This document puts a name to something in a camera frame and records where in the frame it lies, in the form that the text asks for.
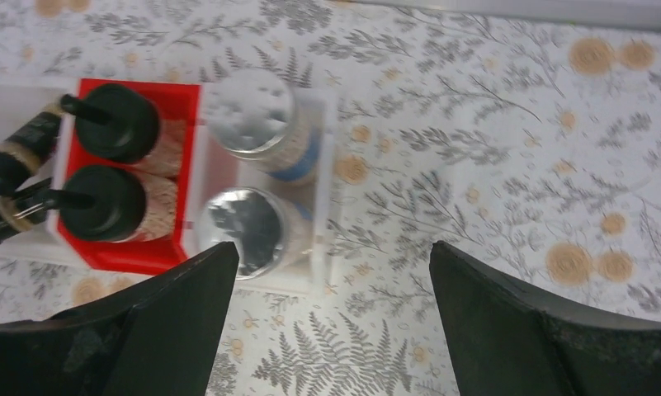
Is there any small dark spice bottle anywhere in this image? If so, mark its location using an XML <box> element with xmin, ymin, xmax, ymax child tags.
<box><xmin>0</xmin><ymin>102</ymin><xmax>64</xmax><ymax>196</ymax></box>
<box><xmin>0</xmin><ymin>177</ymin><xmax>52</xmax><ymax>244</ymax></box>

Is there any blue-label shaker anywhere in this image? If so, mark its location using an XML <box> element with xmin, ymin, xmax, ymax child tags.
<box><xmin>194</xmin><ymin>187</ymin><xmax>313</xmax><ymax>281</ymax></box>
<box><xmin>203</xmin><ymin>69</ymin><xmax>324</xmax><ymax>186</ymax></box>

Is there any floral table mat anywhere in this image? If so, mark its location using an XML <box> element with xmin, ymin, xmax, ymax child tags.
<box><xmin>0</xmin><ymin>1</ymin><xmax>661</xmax><ymax>395</ymax></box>

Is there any right clear plastic bin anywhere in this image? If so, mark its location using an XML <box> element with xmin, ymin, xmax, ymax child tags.
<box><xmin>176</xmin><ymin>88</ymin><xmax>338</xmax><ymax>296</ymax></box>

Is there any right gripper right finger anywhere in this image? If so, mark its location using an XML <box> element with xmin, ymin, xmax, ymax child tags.
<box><xmin>429</xmin><ymin>241</ymin><xmax>661</xmax><ymax>395</ymax></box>

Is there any red plastic bin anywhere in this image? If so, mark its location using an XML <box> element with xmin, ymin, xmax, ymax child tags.
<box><xmin>53</xmin><ymin>78</ymin><xmax>200</xmax><ymax>276</ymax></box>

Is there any small dark spice bottle front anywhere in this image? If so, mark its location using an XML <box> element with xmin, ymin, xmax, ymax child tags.
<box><xmin>0</xmin><ymin>177</ymin><xmax>52</xmax><ymax>244</ymax></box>

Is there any clear plastic bin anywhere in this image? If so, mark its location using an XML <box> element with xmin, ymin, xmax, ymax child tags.
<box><xmin>0</xmin><ymin>75</ymin><xmax>87</xmax><ymax>268</ymax></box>
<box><xmin>176</xmin><ymin>88</ymin><xmax>338</xmax><ymax>296</ymax></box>

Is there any black-cap jar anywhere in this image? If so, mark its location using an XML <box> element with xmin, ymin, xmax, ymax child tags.
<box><xmin>59</xmin><ymin>82</ymin><xmax>186</xmax><ymax>178</ymax></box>
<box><xmin>38</xmin><ymin>165</ymin><xmax>177</xmax><ymax>243</ymax></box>

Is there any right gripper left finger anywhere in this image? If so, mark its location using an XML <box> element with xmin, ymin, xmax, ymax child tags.
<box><xmin>0</xmin><ymin>242</ymin><xmax>238</xmax><ymax>395</ymax></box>

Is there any left clear plastic bin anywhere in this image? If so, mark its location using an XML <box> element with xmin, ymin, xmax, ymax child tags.
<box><xmin>0</xmin><ymin>75</ymin><xmax>87</xmax><ymax>268</ymax></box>

